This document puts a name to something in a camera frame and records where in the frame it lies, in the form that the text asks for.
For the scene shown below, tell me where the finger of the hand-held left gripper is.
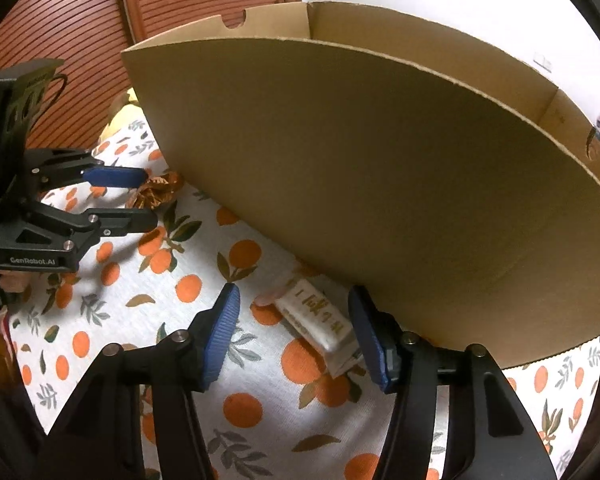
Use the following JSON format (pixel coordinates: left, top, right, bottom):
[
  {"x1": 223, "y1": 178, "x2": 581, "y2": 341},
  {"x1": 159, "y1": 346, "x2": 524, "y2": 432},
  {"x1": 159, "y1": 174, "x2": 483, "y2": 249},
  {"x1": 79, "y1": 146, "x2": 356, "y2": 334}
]
[
  {"x1": 24, "y1": 147, "x2": 147, "y2": 192},
  {"x1": 17, "y1": 200, "x2": 159, "y2": 252}
]

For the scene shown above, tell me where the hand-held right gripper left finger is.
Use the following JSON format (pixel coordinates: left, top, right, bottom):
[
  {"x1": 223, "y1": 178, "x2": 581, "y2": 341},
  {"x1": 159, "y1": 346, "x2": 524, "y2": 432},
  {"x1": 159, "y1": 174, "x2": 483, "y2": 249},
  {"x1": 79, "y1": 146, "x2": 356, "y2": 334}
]
[{"x1": 32, "y1": 282, "x2": 242, "y2": 480}]

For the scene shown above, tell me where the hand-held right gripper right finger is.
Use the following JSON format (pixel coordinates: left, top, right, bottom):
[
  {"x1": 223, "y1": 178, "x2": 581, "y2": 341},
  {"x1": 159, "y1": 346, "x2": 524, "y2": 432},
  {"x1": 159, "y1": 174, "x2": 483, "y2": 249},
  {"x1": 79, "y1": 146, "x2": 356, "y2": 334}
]
[{"x1": 347, "y1": 285, "x2": 558, "y2": 480}]

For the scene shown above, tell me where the brown snack packet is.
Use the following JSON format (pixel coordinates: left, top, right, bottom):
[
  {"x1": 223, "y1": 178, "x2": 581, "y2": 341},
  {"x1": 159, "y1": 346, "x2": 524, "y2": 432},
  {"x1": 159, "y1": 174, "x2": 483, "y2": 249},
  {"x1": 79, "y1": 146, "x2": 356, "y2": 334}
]
[{"x1": 126, "y1": 171, "x2": 183, "y2": 210}]

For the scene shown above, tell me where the beige snack packet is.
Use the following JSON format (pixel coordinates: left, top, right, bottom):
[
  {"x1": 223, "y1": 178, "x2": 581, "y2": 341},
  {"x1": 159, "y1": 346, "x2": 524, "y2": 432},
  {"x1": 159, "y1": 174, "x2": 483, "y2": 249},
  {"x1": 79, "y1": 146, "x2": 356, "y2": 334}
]
[{"x1": 255, "y1": 277, "x2": 367, "y2": 379}]

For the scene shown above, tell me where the large cardboard box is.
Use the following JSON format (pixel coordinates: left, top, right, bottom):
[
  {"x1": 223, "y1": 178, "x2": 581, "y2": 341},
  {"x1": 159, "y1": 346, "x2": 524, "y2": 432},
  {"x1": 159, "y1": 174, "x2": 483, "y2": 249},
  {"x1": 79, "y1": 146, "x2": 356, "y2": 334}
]
[{"x1": 121, "y1": 1, "x2": 600, "y2": 371}]

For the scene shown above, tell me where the person's left hand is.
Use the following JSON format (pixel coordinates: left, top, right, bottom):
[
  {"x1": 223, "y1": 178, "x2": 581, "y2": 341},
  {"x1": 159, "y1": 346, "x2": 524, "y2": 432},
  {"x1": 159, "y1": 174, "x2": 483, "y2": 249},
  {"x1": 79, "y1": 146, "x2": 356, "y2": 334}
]
[{"x1": 0, "y1": 271, "x2": 32, "y2": 302}]

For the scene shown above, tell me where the orange-print tablecloth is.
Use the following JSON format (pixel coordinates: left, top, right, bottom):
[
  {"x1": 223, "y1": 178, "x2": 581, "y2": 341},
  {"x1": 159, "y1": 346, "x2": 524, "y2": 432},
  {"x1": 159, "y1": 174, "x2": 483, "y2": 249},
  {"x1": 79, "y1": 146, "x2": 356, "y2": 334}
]
[{"x1": 0, "y1": 120, "x2": 600, "y2": 480}]

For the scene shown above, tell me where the brown slatted wooden door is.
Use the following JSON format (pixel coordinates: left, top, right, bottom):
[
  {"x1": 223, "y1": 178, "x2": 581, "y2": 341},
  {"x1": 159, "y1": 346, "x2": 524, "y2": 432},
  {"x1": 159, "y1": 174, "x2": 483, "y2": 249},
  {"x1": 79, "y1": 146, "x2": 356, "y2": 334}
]
[{"x1": 0, "y1": 0, "x2": 303, "y2": 151}]

